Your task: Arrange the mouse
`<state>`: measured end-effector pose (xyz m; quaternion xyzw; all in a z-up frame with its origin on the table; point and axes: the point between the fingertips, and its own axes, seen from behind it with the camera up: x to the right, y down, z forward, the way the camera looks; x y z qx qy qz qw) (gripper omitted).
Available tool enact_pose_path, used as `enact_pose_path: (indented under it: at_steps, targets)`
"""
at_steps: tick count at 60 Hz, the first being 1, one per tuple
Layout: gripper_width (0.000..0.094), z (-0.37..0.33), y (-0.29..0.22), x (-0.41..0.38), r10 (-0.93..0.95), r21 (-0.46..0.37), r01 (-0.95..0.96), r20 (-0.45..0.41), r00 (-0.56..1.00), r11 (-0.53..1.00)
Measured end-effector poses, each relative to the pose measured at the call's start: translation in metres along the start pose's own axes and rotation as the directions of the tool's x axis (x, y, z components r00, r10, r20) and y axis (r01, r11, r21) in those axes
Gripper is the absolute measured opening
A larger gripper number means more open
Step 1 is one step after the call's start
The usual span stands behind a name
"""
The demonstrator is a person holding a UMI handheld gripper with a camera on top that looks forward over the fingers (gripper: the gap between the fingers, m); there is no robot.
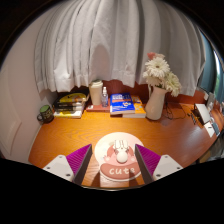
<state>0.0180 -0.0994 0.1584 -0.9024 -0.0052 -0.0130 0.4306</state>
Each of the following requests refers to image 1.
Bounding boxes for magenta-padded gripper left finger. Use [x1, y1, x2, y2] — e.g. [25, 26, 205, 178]
[42, 143, 93, 186]

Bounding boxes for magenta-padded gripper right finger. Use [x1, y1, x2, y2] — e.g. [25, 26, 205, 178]
[134, 143, 184, 185]

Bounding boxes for white computer mouse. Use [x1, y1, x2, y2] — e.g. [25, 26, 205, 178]
[112, 139, 130, 164]

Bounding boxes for round white cartoon mouse pad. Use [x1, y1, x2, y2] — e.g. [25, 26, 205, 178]
[94, 131, 145, 183]

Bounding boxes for yellow and white book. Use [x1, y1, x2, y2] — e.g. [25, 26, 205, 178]
[53, 109, 84, 119]

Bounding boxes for dark mug with green inside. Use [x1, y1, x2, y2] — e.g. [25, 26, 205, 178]
[36, 104, 55, 124]

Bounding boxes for small white card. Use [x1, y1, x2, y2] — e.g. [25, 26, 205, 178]
[203, 120, 217, 138]

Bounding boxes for orange and white book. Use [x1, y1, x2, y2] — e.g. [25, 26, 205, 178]
[121, 95, 147, 119]

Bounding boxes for white ceramic vase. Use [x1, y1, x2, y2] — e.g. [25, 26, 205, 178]
[144, 84, 168, 121]

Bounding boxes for thin black book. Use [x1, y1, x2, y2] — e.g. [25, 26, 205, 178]
[54, 101, 86, 110]

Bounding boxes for white box device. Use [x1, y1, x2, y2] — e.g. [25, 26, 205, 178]
[194, 103, 212, 125]

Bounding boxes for red book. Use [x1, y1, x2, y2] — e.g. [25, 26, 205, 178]
[85, 103, 112, 113]

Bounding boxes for yellow and black book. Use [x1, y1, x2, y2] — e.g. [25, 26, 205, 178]
[54, 92, 90, 105]

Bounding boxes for blue book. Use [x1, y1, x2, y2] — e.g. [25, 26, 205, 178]
[109, 92, 136, 116]

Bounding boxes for clear spray bottle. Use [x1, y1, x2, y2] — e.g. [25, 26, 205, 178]
[100, 86, 110, 108]

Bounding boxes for cream tumbler with lid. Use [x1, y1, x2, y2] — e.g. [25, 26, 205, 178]
[88, 79, 104, 107]

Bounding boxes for white and pink flowers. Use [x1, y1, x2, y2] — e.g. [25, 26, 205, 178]
[142, 51, 183, 98]

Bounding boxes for white pleated curtain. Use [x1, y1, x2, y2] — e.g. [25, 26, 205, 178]
[34, 0, 208, 98]

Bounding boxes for black cable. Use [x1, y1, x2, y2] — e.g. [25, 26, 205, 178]
[161, 101, 188, 121]

